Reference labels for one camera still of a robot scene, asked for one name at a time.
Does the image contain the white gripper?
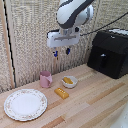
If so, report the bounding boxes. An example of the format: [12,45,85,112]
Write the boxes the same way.
[46,28,81,59]

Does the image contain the black cable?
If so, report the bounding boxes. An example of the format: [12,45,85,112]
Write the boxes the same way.
[79,11,128,37]

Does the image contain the small white bowl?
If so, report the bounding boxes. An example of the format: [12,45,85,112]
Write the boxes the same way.
[61,75,79,89]

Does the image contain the white plate with floral rim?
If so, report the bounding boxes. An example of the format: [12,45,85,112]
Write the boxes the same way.
[3,88,49,122]

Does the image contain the beige woven folding screen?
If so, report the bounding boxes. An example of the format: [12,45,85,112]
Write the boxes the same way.
[0,0,128,94]

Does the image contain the yellow rectangular block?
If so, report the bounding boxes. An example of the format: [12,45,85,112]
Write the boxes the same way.
[54,87,70,100]

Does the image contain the yellow food piece in bowl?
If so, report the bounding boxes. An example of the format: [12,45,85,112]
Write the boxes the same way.
[63,76,74,85]

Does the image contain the pink plastic cup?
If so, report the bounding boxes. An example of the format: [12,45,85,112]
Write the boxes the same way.
[39,70,54,89]

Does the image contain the black air fryer housing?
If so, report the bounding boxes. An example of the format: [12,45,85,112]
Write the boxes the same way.
[87,28,128,80]

